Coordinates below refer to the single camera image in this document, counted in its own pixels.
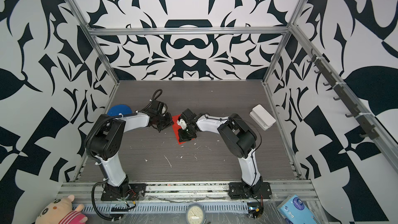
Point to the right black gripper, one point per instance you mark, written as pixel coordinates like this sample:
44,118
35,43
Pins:
182,138

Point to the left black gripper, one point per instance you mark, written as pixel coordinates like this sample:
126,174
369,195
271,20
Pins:
168,115

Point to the red square paper sheet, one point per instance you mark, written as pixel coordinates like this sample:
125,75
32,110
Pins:
176,127

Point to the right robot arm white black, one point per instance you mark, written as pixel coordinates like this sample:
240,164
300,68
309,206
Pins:
237,135

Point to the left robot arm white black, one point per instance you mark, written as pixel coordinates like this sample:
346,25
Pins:
103,142

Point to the blue cloth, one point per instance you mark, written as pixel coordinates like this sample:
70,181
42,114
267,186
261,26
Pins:
120,109

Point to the white rectangular box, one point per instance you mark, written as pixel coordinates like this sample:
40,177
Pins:
262,117

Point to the round analog clock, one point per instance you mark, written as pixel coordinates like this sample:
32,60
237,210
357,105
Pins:
195,214

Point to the blue tissue pack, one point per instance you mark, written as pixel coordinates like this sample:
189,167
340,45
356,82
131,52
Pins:
296,212

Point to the pink plush toy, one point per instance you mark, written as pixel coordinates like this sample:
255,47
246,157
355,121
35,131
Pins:
60,211

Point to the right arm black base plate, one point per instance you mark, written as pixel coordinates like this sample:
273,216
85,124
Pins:
242,190

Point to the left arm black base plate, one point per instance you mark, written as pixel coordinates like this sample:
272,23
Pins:
129,192

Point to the white slotted cable duct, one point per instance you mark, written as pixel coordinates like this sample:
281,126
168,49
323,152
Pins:
173,208

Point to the black wall hook rack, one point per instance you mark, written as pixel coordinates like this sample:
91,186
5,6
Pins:
346,96

